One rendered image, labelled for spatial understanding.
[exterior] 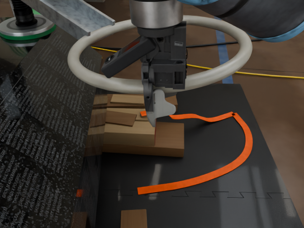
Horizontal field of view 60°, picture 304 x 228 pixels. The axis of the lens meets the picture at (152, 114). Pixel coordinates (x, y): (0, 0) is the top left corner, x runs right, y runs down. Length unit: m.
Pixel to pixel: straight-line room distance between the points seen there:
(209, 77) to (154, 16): 0.19
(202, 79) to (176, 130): 1.21
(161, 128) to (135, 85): 1.23
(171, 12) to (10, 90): 0.58
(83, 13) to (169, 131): 0.99
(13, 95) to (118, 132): 0.84
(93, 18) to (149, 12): 0.55
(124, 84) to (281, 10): 0.31
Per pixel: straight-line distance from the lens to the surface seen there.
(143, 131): 1.58
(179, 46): 0.48
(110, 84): 0.56
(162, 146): 1.63
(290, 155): 1.92
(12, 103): 0.85
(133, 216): 1.30
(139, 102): 1.96
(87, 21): 0.98
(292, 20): 0.40
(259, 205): 1.58
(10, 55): 1.04
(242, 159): 1.75
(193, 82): 0.54
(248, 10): 0.36
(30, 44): 1.10
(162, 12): 0.44
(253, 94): 2.38
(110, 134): 1.60
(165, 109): 0.53
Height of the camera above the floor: 1.26
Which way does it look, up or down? 39 degrees down
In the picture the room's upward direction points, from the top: straight up
